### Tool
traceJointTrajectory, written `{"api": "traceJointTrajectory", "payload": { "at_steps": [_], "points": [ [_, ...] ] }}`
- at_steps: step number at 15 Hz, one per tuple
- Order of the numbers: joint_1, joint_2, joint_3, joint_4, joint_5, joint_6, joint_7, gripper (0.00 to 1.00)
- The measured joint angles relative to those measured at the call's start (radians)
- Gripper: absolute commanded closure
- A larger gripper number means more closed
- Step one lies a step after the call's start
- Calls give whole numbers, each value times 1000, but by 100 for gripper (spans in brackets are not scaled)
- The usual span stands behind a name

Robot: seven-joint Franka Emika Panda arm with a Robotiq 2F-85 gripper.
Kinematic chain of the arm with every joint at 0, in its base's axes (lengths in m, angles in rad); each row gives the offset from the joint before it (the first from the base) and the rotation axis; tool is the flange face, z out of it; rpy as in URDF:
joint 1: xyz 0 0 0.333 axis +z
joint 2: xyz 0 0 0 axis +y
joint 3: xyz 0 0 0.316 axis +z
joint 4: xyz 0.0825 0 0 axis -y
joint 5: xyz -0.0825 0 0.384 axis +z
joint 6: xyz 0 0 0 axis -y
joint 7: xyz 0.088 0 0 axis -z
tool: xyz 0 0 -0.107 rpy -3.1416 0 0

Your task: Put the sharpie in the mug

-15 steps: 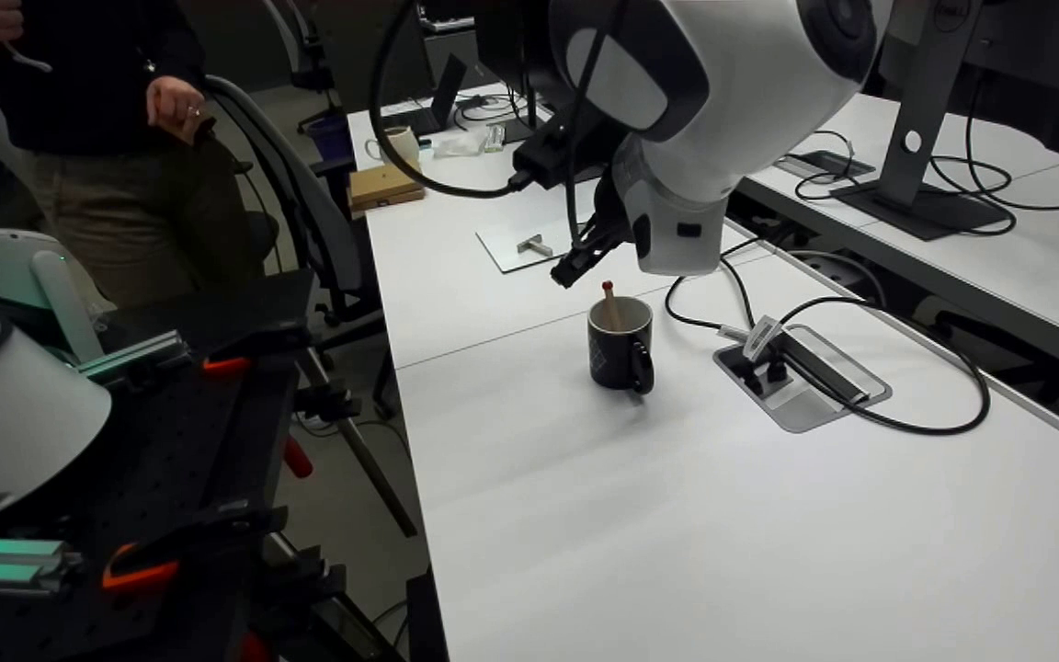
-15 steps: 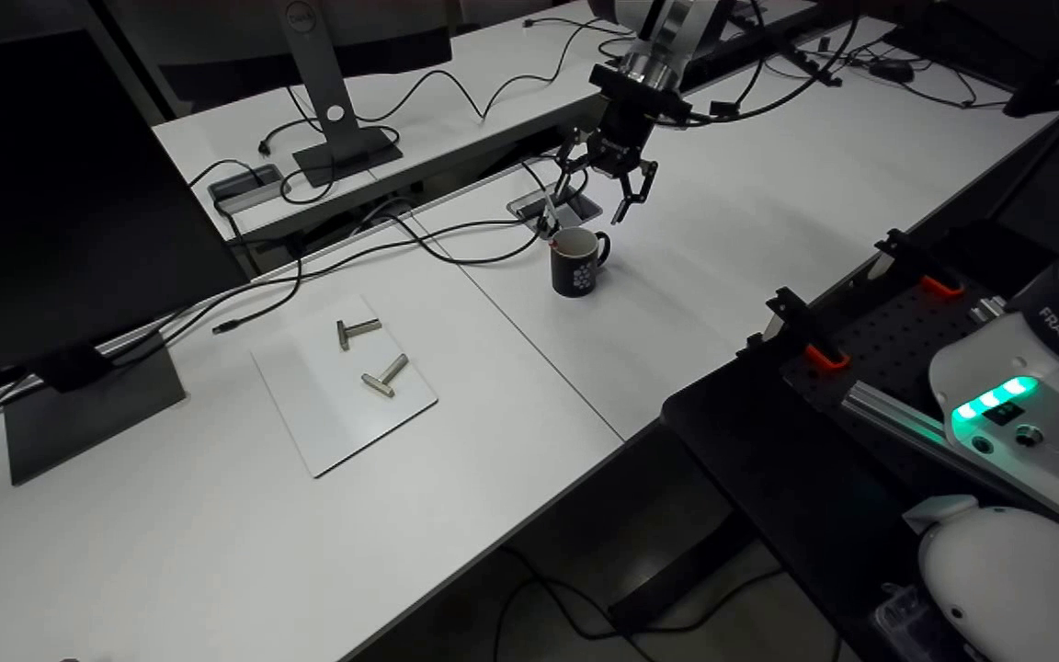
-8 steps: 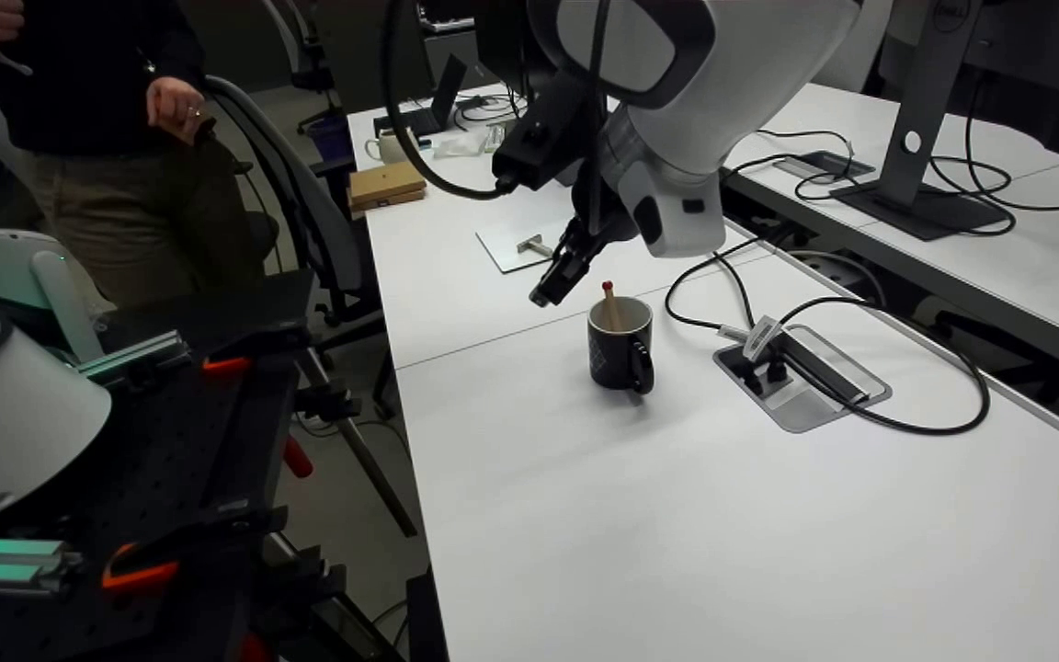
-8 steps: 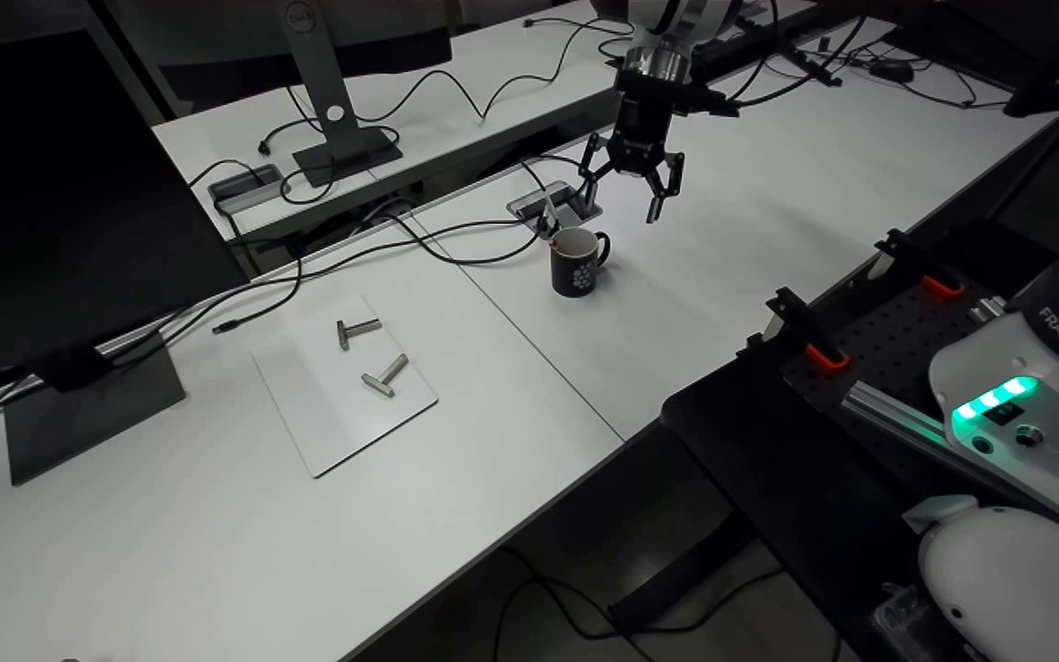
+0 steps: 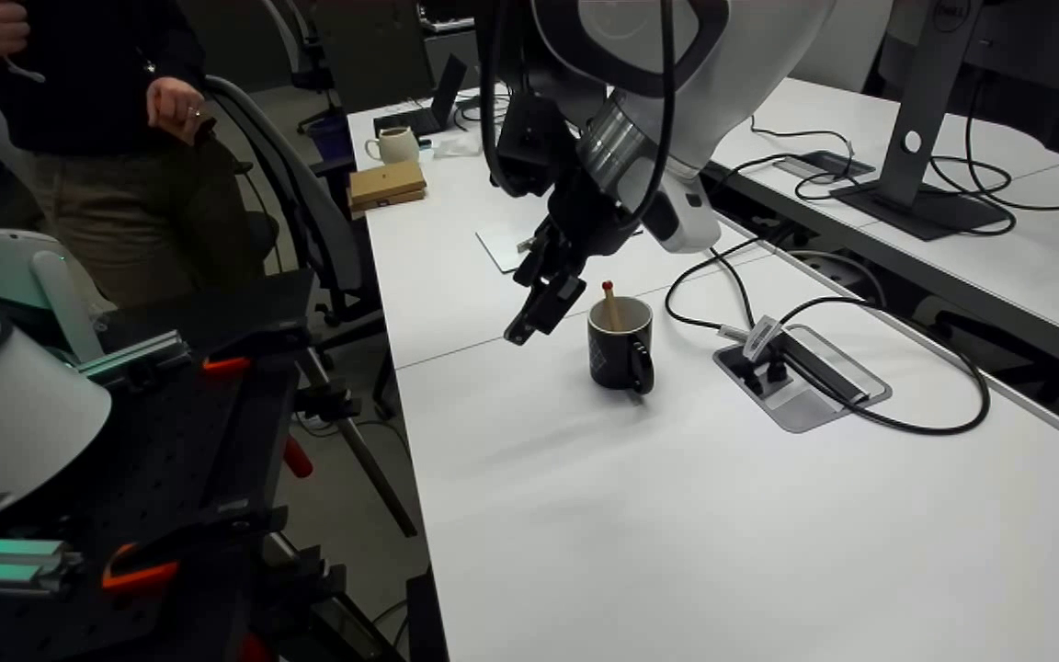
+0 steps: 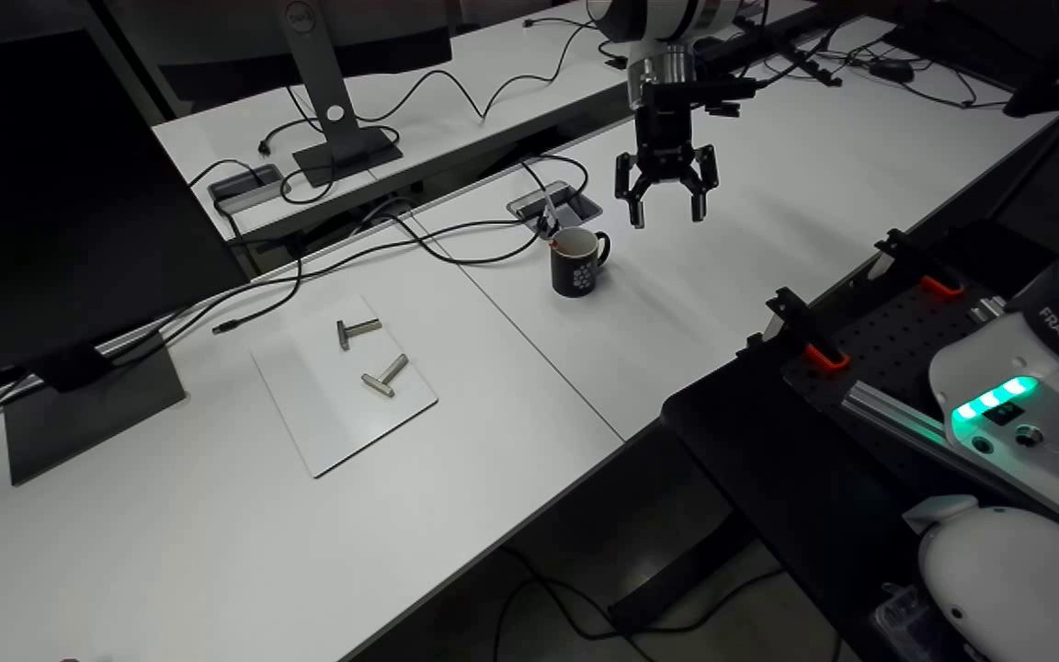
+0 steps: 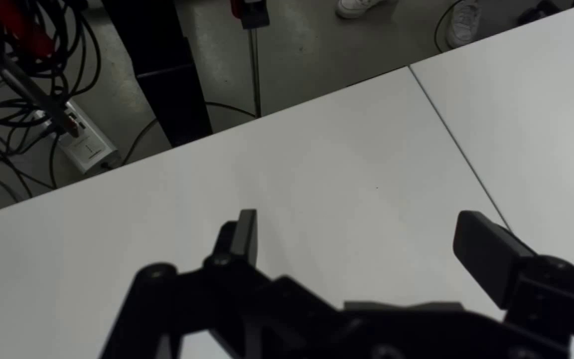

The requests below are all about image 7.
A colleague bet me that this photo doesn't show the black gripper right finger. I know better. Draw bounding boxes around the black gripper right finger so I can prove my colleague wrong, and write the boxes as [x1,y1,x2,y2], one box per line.
[453,209,574,359]

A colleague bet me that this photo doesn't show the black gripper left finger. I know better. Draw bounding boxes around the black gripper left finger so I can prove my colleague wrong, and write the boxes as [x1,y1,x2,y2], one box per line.
[100,207,334,359]

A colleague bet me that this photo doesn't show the white power strip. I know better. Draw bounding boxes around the white power strip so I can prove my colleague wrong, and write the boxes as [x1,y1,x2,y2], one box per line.
[59,115,124,177]

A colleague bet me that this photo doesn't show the black tripod leg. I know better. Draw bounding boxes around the black tripod leg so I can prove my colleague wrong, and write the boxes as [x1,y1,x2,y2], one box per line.
[246,22,268,119]

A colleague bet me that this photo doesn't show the black table leg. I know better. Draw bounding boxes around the black table leg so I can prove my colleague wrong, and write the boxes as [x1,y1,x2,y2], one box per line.
[102,0,216,149]

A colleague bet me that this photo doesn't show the small red clamp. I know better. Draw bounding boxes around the small red clamp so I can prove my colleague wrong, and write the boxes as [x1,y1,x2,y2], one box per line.
[230,0,274,30]

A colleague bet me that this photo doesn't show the black floor cable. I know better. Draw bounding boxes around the black floor cable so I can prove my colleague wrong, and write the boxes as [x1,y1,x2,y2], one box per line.
[122,100,260,167]

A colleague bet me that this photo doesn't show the tangled black floor cables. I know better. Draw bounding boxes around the tangled black floor cables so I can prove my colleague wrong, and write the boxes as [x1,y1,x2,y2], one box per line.
[0,0,106,201]

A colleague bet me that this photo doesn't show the red handled clamp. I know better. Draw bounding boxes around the red handled clamp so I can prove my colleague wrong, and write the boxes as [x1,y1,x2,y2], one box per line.
[0,0,61,60]

